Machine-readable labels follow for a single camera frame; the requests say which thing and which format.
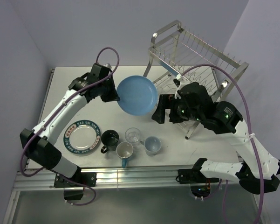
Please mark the white plate green rim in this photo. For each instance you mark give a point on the white plate green rim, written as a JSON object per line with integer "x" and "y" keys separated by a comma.
{"x": 81, "y": 137}

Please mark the aluminium mounting rail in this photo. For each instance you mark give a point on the aluminium mounting rail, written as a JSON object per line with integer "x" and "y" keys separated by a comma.
{"x": 107, "y": 178}

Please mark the stainless steel dish rack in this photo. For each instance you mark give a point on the stainless steel dish rack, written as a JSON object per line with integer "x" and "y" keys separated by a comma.
{"x": 179, "y": 51}

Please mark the blue plastic plate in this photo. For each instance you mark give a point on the blue plastic plate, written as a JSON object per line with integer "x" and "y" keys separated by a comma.
{"x": 138, "y": 95}

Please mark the grey blue plastic cup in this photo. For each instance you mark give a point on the grey blue plastic cup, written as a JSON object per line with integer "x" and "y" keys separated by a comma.
{"x": 152, "y": 145}

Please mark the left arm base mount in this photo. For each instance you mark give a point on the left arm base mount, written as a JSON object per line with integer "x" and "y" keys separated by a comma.
{"x": 74, "y": 188}

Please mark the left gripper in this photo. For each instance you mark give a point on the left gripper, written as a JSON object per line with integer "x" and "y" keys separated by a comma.
{"x": 113, "y": 96}

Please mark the clear plastic glass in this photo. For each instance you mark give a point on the clear plastic glass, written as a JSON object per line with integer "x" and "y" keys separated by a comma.
{"x": 133, "y": 136}

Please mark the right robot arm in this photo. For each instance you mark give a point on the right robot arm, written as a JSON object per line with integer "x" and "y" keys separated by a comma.
{"x": 192, "y": 102}

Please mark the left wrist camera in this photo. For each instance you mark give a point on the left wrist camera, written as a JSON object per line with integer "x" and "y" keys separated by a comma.
{"x": 100, "y": 70}

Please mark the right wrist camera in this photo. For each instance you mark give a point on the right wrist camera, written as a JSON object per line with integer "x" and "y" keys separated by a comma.
{"x": 180, "y": 82}

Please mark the black mug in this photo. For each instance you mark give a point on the black mug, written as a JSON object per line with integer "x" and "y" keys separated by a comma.
{"x": 109, "y": 139}

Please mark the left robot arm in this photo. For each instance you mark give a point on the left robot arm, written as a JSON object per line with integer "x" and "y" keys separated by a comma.
{"x": 38, "y": 143}

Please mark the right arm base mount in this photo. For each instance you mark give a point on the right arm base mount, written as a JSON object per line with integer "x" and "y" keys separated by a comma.
{"x": 201, "y": 187}

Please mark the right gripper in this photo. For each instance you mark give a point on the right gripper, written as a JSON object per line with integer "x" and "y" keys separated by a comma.
{"x": 164, "y": 102}

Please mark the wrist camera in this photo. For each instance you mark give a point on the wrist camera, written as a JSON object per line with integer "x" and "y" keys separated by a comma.
{"x": 180, "y": 82}
{"x": 100, "y": 70}

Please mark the teal mug white inside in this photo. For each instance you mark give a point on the teal mug white inside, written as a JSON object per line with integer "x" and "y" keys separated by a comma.
{"x": 124, "y": 151}

